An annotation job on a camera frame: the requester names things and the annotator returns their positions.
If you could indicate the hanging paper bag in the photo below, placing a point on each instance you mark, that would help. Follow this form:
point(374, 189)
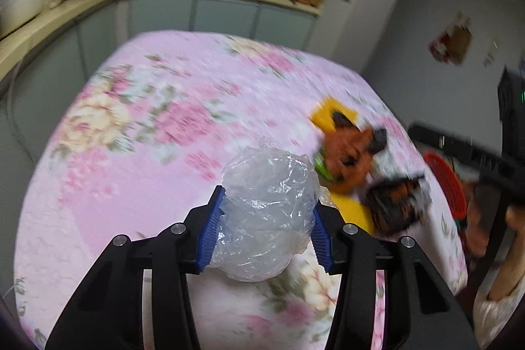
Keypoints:
point(449, 40)

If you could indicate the orange snack wrapper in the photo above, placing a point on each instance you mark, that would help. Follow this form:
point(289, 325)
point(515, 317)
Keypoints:
point(348, 157)

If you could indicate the kitchen counter with cabinets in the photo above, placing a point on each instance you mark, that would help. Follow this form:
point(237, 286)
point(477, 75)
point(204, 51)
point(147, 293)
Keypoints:
point(164, 11)

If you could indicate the white rice cooker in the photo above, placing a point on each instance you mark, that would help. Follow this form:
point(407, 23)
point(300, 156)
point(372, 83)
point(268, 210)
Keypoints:
point(20, 3)

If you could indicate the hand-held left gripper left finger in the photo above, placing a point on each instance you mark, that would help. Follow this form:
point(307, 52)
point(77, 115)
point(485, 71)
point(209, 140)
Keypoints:
point(210, 229)

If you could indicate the red plastic mesh basket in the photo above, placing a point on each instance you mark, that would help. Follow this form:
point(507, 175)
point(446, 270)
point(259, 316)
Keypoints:
point(449, 182)

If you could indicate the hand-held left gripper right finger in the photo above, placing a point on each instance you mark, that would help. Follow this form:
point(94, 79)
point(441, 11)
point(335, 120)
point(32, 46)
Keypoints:
point(322, 241)

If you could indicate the person's right forearm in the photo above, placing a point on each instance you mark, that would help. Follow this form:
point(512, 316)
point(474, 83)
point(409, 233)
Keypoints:
point(506, 276)

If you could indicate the clear plastic bag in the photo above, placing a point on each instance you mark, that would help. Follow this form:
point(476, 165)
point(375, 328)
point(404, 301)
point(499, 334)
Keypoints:
point(262, 210)

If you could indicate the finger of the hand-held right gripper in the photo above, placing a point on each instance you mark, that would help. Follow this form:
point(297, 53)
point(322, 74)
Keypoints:
point(451, 147)

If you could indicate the person's right hand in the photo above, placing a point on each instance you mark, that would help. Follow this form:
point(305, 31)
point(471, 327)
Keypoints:
point(516, 215)

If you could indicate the pink floral tablecloth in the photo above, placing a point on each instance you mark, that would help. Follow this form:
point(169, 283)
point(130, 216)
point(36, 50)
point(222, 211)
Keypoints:
point(143, 153)

